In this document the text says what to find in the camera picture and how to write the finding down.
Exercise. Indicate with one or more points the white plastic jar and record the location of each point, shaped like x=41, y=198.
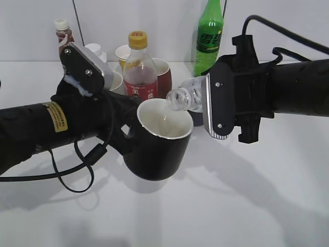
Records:
x=97, y=50

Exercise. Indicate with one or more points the green soda bottle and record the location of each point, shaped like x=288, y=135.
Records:
x=209, y=33

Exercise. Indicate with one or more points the yellow paper cup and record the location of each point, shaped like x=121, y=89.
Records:
x=122, y=53

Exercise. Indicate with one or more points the white ceramic mug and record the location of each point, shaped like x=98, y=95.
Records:
x=118, y=85

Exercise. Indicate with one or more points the cola bottle yellow cap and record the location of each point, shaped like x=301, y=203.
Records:
x=139, y=73

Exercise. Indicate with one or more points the black mug white interior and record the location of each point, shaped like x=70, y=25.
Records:
x=159, y=139

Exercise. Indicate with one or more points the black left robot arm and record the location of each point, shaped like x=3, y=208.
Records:
x=29, y=129

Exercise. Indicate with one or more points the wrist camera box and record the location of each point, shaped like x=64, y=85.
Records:
x=218, y=101
x=85, y=71

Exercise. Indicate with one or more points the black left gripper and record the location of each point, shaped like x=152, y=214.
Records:
x=102, y=115

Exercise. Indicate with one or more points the clear water bottle green label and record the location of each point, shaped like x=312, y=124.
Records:
x=187, y=97

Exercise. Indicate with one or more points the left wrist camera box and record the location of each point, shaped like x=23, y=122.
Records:
x=85, y=71

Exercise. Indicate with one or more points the dark red mug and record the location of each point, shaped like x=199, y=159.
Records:
x=164, y=77

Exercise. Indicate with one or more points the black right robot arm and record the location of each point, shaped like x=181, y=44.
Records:
x=297, y=88

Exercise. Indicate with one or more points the brown coffee drink bottle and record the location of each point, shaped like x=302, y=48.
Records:
x=63, y=32

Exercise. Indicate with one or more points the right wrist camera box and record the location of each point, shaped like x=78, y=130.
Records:
x=218, y=101

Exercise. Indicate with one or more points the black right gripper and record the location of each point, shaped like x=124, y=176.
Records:
x=249, y=88

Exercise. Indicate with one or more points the dark grey mug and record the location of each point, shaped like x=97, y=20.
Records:
x=197, y=118

